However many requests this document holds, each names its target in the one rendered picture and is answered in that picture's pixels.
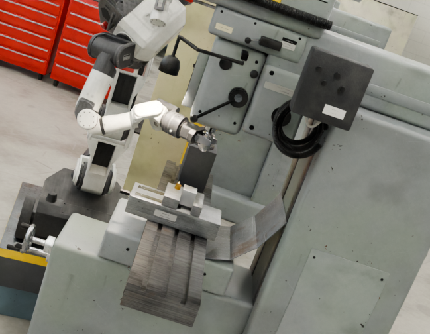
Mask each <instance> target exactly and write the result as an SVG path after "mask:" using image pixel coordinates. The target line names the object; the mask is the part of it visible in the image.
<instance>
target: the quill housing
mask: <svg viewBox="0 0 430 334"><path fill-rule="evenodd" d="M242 50H246V51H248V54H249V56H248V60H247V61H244V65H243V66H242V65H239V64H236V63H233V62H229V61H226V60H222V59H220V58H216V57H214V56H209V59H208V62H207V65H206V67H205V71H204V73H203V77H202V79H201V82H200V85H199V88H198V91H197V95H196V97H195V101H194V103H193V107H192V108H191V113H190V116H191V115H193V114H195V115H198V114H200V113H203V112H205V111H207V110H209V109H212V108H214V107H216V106H218V105H220V104H222V103H224V102H226V101H228V100H229V99H228V96H229V92H230V91H231V90H232V89H233V88H234V87H242V88H244V89H245V90H246V91H247V93H248V102H247V103H246V105H245V106H243V107H240V108H236V107H233V106H232V105H231V104H228V105H226V106H224V107H222V108H220V109H218V110H215V111H213V112H211V113H209V114H206V115H204V116H202V117H200V118H199V119H198V121H197V122H196V123H199V124H202V125H205V126H207V127H211V128H213V129H217V130H219V131H223V132H225V133H229V134H231V135H235V134H237V133H238V132H239V131H240V129H241V127H242V124H243V121H244V118H245V116H246V112H247V110H248V107H249V105H250V102H251V99H252V96H253V94H254V90H255V88H256V85H257V83H258V80H259V77H260V74H261V72H262V69H263V66H264V63H265V61H266V54H265V53H264V52H261V51H259V50H255V49H253V48H250V47H247V46H244V45H241V44H238V43H236V42H233V41H230V40H227V39H224V38H221V37H219V36H216V37H215V40H214V43H213V46H212V49H211V52H214V53H217V54H220V55H223V56H227V57H230V58H233V59H236V60H240V61H242V60H241V51H242ZM252 70H256V71H258V77H257V78H251V76H250V72H251V71H252Z"/></svg>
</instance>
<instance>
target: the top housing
mask: <svg viewBox="0 0 430 334"><path fill-rule="evenodd" d="M205 1H208V2H211V3H214V4H216V5H220V6H222V7H226V8H228V9H231V10H234V11H237V12H240V13H242V14H245V15H248V16H251V17H254V18H256V19H260V20H262V21H265V22H267V23H271V24H273V25H277V26H279V27H282V28H286V29H288V30H292V31H294V32H297V33H300V34H303V35H305V36H308V37H311V38H314V39H319V38H321V37H322V36H323V33H324V30H325V29H323V28H319V27H317V26H315V25H310V24H308V23H305V22H303V21H300V20H296V19H295V18H291V17H288V16H285V15H283V14H281V13H277V12H274V11H271V10H269V9H266V8H264V7H260V6H257V5H255V4H252V3H249V2H246V1H243V0H205ZM273 1H276V2H279V3H282V4H285V5H288V6H290V7H293V8H296V9H299V10H302V11H305V12H308V13H311V14H312V15H316V16H319V17H322V18H324V19H327V20H329V17H330V15H331V12H332V10H333V7H334V5H335V1H336V0H273Z"/></svg>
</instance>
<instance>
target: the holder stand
mask: <svg viewBox="0 0 430 334"><path fill-rule="evenodd" d="M198 144H199V143H195V144H190V143H188V146H187V148H186V152H185V154H184V158H183V160H182V164H181V166H180V171H179V175H178V182H180V184H181V185H182V186H183V187H184V184H185V185H188V186H191V187H194V188H197V191H198V192H201V193H203V191H204V189H205V186H206V183H207V181H208V178H209V175H210V172H211V169H212V167H213V163H214V161H215V158H216V155H217V143H216V144H211V148H210V150H207V151H206V152H202V151H200V148H199V147H198Z"/></svg>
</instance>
